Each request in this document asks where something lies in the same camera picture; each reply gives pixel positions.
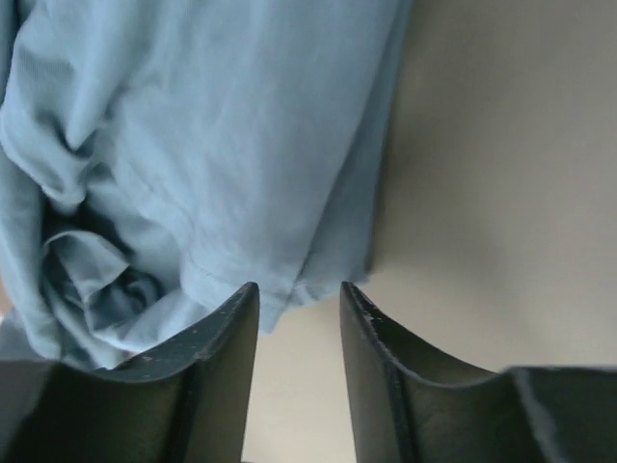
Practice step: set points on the grey-blue t shirt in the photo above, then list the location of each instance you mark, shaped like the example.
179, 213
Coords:
158, 155

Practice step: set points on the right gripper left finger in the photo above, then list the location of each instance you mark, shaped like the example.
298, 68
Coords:
185, 400

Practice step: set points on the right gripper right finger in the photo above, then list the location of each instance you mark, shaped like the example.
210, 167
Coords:
411, 402

